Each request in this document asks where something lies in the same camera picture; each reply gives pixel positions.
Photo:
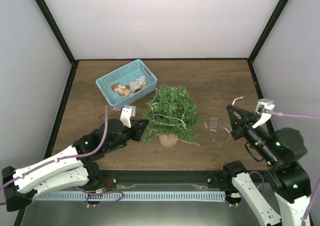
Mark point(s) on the clear battery box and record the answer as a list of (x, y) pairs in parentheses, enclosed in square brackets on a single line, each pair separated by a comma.
[(213, 124)]

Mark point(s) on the black frame post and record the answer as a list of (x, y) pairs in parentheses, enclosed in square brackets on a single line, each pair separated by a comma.
[(42, 5), (276, 13)]

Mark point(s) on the light blue cable duct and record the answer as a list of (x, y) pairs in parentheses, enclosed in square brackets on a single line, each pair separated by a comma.
[(139, 196)]

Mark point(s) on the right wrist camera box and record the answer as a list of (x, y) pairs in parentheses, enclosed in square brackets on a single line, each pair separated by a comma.
[(263, 106)]

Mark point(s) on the blue plastic basket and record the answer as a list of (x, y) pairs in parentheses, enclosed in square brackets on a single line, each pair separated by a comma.
[(127, 84)]

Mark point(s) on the black frame post right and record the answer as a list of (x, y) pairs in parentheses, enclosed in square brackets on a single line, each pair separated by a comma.
[(276, 13)]

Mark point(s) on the gingerbread figure ornament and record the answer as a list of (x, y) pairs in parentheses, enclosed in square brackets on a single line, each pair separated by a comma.
[(123, 90)]

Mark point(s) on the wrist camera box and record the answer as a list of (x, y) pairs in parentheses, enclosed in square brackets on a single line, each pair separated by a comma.
[(263, 106), (127, 112)]

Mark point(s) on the black aluminium front rail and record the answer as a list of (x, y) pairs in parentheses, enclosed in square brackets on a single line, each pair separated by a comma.
[(212, 178)]

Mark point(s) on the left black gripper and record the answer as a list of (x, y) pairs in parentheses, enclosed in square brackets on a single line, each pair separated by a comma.
[(138, 128)]

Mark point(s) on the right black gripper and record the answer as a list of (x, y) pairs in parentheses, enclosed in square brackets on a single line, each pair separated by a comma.
[(239, 126)]

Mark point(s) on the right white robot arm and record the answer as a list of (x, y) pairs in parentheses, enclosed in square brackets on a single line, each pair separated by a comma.
[(281, 150)]

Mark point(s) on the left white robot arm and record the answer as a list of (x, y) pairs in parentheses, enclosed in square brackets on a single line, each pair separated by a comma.
[(75, 166)]

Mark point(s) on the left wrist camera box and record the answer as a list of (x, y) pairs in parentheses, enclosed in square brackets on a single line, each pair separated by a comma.
[(127, 112)]

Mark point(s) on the small green christmas tree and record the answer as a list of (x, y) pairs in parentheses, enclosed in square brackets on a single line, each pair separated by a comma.
[(171, 112)]

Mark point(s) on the black frame post left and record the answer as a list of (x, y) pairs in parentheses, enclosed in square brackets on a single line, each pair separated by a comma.
[(42, 5)]

